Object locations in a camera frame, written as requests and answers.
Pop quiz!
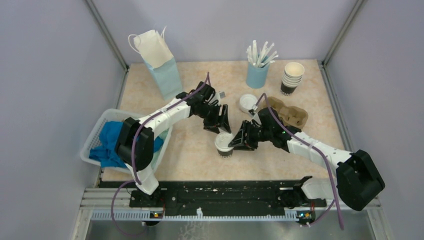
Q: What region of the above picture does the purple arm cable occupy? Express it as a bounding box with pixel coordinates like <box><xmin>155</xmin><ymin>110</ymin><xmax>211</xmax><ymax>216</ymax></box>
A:
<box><xmin>110</xmin><ymin>71</ymin><xmax>212</xmax><ymax>238</ymax></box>
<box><xmin>253</xmin><ymin>92</ymin><xmax>345</xmax><ymax>232</ymax></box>

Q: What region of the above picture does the white plastic basket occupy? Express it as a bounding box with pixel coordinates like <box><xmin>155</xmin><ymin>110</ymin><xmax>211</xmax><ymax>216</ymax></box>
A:
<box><xmin>79</xmin><ymin>108</ymin><xmax>173</xmax><ymax>178</ymax></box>

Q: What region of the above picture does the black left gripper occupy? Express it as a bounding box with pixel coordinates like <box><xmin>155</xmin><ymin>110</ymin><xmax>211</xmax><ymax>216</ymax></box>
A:
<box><xmin>195</xmin><ymin>102</ymin><xmax>231</xmax><ymax>134</ymax></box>

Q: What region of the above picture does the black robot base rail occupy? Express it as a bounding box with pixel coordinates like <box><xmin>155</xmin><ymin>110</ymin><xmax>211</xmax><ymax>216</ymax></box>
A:
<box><xmin>129</xmin><ymin>177</ymin><xmax>327</xmax><ymax>217</ymax></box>

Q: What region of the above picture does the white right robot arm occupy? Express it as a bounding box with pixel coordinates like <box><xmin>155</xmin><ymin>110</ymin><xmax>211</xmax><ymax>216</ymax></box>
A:
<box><xmin>228</xmin><ymin>108</ymin><xmax>386</xmax><ymax>211</ymax></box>

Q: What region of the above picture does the stack of white cup lids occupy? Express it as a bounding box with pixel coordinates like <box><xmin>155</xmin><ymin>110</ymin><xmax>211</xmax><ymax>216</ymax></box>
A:
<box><xmin>238</xmin><ymin>93</ymin><xmax>258</xmax><ymax>114</ymax></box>

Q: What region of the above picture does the mint green cloth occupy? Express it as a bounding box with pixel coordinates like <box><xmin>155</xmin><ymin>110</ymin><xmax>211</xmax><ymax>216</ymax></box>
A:
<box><xmin>151</xmin><ymin>128</ymin><xmax>172</xmax><ymax>172</ymax></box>

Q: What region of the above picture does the black paper coffee cup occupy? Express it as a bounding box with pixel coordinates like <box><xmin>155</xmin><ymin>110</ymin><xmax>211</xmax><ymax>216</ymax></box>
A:
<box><xmin>216</xmin><ymin>147</ymin><xmax>234</xmax><ymax>158</ymax></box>

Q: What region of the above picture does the blue cloth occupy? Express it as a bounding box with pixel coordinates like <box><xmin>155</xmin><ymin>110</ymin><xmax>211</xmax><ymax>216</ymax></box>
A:
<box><xmin>80</xmin><ymin>121</ymin><xmax>168</xmax><ymax>170</ymax></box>

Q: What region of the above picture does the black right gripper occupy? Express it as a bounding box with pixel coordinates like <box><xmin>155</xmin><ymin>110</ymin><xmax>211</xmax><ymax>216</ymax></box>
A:
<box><xmin>228</xmin><ymin>120</ymin><xmax>273</xmax><ymax>151</ymax></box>

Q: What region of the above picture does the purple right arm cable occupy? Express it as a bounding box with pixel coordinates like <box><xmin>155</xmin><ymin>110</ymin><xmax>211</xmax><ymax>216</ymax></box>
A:
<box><xmin>253</xmin><ymin>92</ymin><xmax>345</xmax><ymax>232</ymax></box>

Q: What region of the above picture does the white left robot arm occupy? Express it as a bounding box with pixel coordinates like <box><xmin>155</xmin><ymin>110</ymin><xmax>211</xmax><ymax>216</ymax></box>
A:
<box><xmin>114</xmin><ymin>81</ymin><xmax>231</xmax><ymax>207</ymax></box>

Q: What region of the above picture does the blue cylindrical straw holder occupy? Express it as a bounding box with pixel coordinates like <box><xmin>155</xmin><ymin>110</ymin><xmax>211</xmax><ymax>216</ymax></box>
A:
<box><xmin>246</xmin><ymin>64</ymin><xmax>269</xmax><ymax>89</ymax></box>

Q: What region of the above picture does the white wrapped straws bundle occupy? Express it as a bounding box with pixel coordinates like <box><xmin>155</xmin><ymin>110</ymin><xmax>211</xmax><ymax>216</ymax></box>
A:
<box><xmin>246</xmin><ymin>40</ymin><xmax>279</xmax><ymax>69</ymax></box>

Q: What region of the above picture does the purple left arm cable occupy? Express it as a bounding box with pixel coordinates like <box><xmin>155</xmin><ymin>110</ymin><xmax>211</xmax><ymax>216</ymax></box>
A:
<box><xmin>110</xmin><ymin>71</ymin><xmax>212</xmax><ymax>238</ymax></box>

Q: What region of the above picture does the brown cardboard cup carrier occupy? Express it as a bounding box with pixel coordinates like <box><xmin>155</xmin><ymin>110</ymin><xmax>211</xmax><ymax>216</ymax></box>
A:
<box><xmin>257</xmin><ymin>96</ymin><xmax>309</xmax><ymax>130</ymax></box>

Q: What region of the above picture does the light blue paper bag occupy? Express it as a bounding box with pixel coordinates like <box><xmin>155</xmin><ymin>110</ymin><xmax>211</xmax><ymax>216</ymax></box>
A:
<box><xmin>127</xmin><ymin>29</ymin><xmax>183</xmax><ymax>100</ymax></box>

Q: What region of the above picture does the white coffee cup lid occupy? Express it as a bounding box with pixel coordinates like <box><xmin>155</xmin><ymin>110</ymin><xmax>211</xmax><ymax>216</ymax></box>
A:
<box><xmin>214</xmin><ymin>132</ymin><xmax>234</xmax><ymax>152</ymax></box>

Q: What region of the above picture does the stack of paper cups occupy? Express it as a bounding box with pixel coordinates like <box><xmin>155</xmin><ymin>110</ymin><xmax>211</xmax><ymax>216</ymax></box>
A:
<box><xmin>280</xmin><ymin>62</ymin><xmax>305</xmax><ymax>96</ymax></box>

